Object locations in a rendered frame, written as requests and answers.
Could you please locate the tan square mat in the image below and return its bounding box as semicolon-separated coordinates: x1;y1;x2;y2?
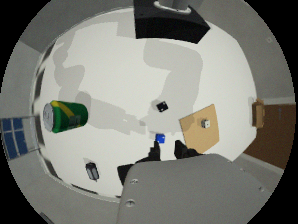
179;104;219;154

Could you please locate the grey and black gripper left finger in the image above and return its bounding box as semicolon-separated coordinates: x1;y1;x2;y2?
117;141;161;186

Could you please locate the blue die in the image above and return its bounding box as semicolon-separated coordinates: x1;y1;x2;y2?
155;134;165;143

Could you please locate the white die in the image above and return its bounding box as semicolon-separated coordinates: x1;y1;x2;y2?
201;119;210;128

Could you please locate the black die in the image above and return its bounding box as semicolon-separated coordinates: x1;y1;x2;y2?
156;101;168;112

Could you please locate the open brown cardboard box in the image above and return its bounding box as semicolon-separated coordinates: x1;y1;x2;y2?
252;98;264;131

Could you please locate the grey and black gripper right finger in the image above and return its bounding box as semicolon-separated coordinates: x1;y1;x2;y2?
174;140;204;159

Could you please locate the green soda can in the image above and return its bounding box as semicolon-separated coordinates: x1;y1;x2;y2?
43;100;88;133

